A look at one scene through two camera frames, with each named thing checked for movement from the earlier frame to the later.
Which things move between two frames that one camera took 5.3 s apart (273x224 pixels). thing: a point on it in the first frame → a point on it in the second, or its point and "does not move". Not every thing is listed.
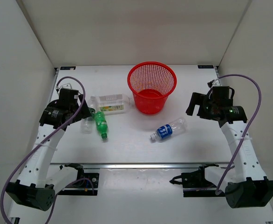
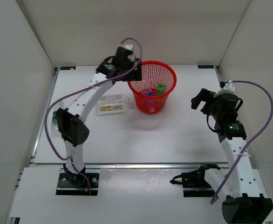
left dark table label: [68, 68] does not move
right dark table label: [205, 66] does not move
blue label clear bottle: [170, 129] → [149, 94]
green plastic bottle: [101, 124] → [160, 89]
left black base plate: [86, 185] does not move
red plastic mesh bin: [150, 83] does not move
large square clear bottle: [111, 104] does not move
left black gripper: [85, 113] → [134, 75]
